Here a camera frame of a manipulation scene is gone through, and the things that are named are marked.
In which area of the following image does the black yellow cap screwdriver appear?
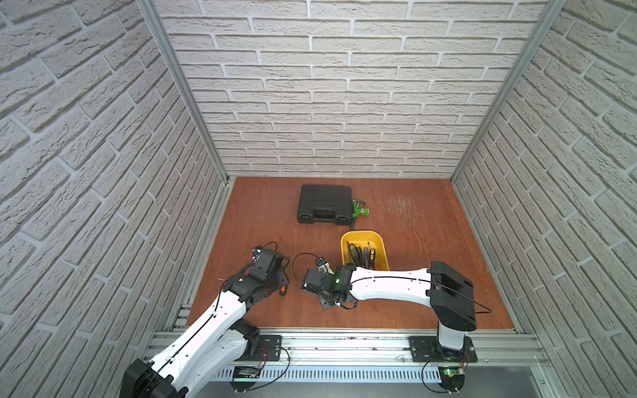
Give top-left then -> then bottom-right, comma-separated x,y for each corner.
355,245 -> 365,267

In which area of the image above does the black yellow dotted screwdriver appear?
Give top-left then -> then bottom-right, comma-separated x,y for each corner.
348,243 -> 360,267

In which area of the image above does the blue clear handle screwdriver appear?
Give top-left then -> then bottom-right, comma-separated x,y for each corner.
363,247 -> 369,270

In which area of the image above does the black yellow slim screwdriver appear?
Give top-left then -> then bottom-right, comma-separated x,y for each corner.
368,249 -> 377,270

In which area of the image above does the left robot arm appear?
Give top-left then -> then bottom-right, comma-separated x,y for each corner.
119,246 -> 290,397

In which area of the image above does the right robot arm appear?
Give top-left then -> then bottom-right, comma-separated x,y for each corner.
301,261 -> 477,353

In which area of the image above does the yellow storage box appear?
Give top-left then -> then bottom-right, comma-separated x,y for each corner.
340,231 -> 390,271

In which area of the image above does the black plastic tool case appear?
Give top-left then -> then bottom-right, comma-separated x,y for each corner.
297,184 -> 353,226

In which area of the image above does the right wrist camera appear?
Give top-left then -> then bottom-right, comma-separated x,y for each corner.
315,257 -> 334,275

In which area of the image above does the aluminium front rail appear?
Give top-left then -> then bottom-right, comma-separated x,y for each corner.
260,328 -> 549,367

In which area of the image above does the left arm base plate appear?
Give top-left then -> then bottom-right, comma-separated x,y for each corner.
237,333 -> 283,363

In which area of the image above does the green hose nozzle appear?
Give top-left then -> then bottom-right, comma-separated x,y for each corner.
352,199 -> 370,219

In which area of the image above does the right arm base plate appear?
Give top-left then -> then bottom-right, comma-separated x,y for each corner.
408,336 -> 478,363

